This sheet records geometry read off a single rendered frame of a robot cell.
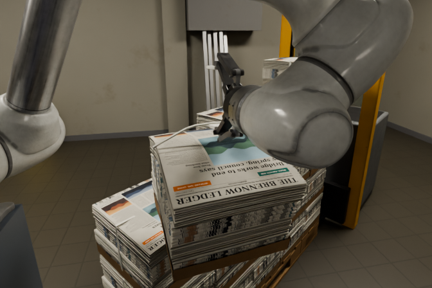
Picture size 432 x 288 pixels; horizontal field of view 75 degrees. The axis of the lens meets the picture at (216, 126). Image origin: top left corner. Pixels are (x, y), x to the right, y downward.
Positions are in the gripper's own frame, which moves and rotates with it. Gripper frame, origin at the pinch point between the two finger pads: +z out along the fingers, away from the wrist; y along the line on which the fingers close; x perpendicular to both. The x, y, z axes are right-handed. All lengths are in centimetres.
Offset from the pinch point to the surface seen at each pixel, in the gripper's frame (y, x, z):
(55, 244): 121, -73, 139
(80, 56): -11, -65, 350
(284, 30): -30, 103, 132
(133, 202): 45, -20, 36
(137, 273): 60, -21, 17
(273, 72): 0, 69, 88
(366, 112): 27, 137, 78
